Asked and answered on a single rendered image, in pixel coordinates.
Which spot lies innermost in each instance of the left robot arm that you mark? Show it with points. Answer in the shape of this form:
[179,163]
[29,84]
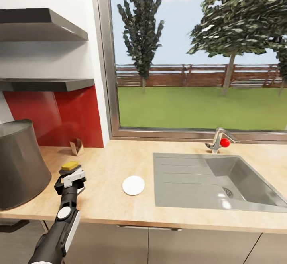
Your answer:
[53,246]

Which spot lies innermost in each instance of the bottle of coffee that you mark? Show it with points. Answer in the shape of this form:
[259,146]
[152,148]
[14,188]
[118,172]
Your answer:
[71,168]

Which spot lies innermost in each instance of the fixed window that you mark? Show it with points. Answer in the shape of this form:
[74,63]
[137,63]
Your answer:
[175,70]

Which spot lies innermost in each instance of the cabinet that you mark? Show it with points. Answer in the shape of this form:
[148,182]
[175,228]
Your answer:
[99,243]

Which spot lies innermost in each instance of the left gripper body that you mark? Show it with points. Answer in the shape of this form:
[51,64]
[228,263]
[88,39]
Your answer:
[77,184]

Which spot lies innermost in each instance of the water glass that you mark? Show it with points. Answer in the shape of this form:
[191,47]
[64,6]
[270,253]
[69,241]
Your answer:
[77,147]

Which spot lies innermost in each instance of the saucer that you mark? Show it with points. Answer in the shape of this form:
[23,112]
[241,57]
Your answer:
[133,185]

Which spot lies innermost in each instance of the coffee maker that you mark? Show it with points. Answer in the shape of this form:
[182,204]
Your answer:
[23,171]

